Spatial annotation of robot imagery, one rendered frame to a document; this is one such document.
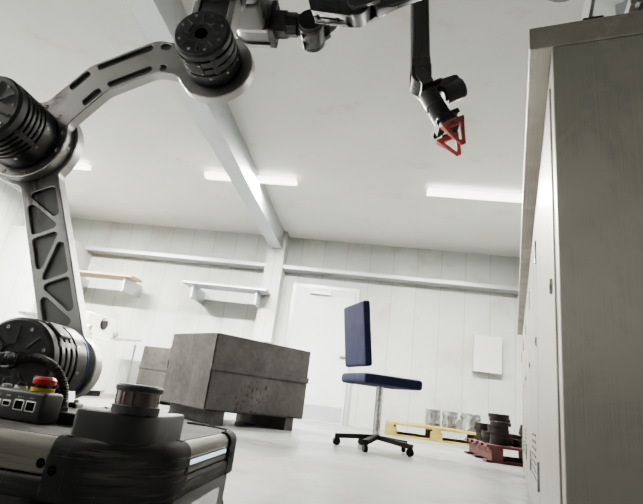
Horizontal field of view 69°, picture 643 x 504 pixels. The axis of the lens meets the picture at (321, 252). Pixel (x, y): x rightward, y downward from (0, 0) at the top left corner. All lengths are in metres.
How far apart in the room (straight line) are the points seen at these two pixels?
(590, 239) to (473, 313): 7.48
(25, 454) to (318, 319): 7.20
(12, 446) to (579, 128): 0.89
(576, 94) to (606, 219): 0.19
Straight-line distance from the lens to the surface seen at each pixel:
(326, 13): 1.13
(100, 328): 7.30
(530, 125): 0.98
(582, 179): 0.70
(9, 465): 0.83
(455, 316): 8.05
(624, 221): 0.68
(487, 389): 8.02
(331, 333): 7.82
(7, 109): 1.33
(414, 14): 1.63
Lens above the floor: 0.34
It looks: 17 degrees up
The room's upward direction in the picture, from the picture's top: 7 degrees clockwise
